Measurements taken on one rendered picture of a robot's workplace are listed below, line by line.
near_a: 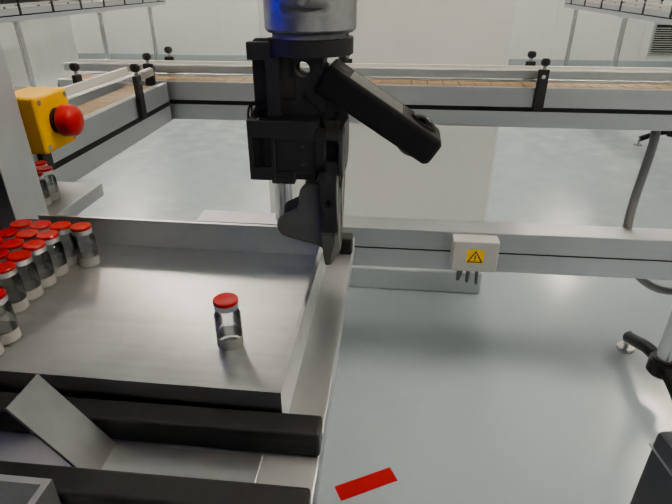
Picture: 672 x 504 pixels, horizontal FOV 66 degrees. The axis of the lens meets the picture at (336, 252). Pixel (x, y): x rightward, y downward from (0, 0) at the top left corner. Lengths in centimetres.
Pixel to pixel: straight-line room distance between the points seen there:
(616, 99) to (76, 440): 128
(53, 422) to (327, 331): 22
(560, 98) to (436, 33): 67
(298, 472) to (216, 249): 32
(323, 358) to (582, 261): 120
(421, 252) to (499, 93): 46
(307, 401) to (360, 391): 131
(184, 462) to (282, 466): 6
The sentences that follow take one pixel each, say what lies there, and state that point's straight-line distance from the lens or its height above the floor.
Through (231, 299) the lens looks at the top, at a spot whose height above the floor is 93.
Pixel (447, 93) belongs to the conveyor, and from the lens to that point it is 131.
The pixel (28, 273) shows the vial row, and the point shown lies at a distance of 57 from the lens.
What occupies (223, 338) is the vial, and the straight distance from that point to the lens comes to 44.
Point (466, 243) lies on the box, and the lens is 142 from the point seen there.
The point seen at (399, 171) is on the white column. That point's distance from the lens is 200.
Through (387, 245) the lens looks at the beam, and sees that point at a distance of 146.
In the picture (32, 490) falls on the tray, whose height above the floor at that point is 91.
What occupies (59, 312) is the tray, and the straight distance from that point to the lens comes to 55.
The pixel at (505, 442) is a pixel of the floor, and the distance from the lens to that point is 164.
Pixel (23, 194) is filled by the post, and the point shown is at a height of 93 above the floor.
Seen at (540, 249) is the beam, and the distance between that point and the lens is 152.
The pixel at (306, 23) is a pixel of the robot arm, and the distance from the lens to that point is 43.
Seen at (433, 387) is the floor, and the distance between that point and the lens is 175.
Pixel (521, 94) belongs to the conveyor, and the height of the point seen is 92.
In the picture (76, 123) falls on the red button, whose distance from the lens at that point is 77.
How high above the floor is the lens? 116
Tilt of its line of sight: 28 degrees down
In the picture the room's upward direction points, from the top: straight up
